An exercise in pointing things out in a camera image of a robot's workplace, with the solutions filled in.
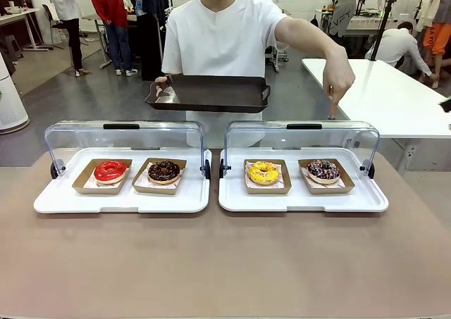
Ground kraft paper donut tray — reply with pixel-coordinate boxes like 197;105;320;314
297;158;356;195
243;158;292;195
71;158;134;195
131;157;188;196

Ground chocolate donut colourful sprinkles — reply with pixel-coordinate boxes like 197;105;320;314
307;158;342;185

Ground dark brown serving tray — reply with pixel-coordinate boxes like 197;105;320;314
144;75;271;115

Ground person's left forearm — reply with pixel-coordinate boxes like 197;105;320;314
280;15;350;61

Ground yellow glazed donut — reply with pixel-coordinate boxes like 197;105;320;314
247;161;280;186

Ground person in white t-shirt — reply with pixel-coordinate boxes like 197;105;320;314
161;0;288;149

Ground chocolate donut with nuts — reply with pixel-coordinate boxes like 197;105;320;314
147;160;181;185

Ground red glazed donut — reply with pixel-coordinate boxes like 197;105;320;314
93;160;128;186

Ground person's left hand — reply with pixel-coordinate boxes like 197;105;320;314
322;47;356;120

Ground person's right hand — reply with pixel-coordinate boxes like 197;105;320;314
154;75;169;96

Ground white side table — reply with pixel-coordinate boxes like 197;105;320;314
301;58;451;174

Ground mannequin with orange shorts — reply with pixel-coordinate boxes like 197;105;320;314
417;0;451;89

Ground bystander in white shirt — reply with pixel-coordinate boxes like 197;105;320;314
364;21;433;79

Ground black tripod pole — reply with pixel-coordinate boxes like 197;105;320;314
369;0;402;63

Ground white background workbench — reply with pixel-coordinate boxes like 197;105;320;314
314;8;424;38

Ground mannequin with grey skirt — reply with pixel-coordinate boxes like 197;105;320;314
327;0;367;38

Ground white display case base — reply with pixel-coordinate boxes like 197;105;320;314
218;147;390;213
33;146;213;215

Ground hanging dark clothes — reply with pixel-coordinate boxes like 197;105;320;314
133;0;171;82

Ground bystander in red jacket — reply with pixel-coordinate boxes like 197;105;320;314
87;0;139;77

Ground bystander in white coat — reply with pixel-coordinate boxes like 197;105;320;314
47;0;85;77

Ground grey office chair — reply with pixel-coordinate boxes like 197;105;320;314
42;4;66;51

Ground white background desk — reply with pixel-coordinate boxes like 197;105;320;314
0;8;49;52

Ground white cylindrical air purifier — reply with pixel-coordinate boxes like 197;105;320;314
0;51;31;134

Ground grey plastic stool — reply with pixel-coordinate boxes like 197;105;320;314
0;35;24;65

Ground clear dome lid black handle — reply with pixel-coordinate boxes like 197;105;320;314
218;120;381;179
44;120;212;180

